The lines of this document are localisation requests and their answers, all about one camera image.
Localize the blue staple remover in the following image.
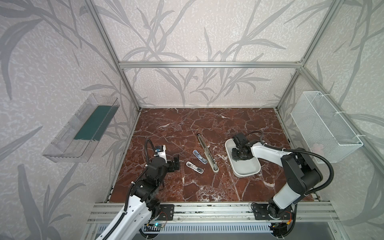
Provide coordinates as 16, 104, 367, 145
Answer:
193, 150, 208, 164

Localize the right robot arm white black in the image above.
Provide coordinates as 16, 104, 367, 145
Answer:
225, 133, 323, 220

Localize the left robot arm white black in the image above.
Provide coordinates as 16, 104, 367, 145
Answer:
97, 155, 180, 240

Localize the white plastic tray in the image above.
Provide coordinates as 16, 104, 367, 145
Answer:
225, 139, 261, 178

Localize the green circuit board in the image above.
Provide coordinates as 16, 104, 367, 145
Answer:
145, 222, 167, 232

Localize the pink item in basket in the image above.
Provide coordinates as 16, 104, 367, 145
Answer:
310, 143, 324, 157

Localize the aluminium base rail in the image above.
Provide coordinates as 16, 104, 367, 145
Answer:
87, 202, 340, 224

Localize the aluminium cage frame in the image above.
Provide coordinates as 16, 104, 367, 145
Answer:
83, 0, 384, 205

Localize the white wire mesh basket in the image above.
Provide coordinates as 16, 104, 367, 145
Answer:
291, 91, 364, 163

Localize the clear plastic wall bin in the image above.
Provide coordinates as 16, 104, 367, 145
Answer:
43, 94, 120, 163

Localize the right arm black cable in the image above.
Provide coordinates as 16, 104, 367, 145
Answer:
244, 130, 335, 196

